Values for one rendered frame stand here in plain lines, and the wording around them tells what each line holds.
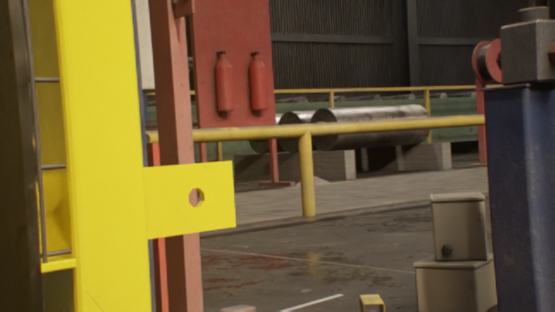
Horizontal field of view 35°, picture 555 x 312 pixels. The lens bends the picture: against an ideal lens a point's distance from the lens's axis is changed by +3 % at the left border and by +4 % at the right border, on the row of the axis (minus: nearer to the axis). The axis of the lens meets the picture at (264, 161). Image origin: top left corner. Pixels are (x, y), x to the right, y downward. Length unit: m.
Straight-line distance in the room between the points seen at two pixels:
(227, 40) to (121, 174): 7.57
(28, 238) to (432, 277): 1.93
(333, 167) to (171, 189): 8.24
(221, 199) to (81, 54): 0.17
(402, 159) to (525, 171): 8.28
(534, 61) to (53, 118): 1.50
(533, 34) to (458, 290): 0.65
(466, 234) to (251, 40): 6.22
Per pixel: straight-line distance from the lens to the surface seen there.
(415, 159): 10.07
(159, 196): 0.61
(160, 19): 1.63
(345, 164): 8.72
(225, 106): 7.84
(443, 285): 2.19
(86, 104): 0.53
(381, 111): 9.47
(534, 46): 1.94
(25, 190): 0.30
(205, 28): 7.97
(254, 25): 8.32
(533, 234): 1.96
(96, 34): 0.53
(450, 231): 2.21
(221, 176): 0.64
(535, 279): 1.97
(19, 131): 0.30
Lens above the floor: 0.46
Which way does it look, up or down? 1 degrees down
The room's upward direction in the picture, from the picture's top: 4 degrees counter-clockwise
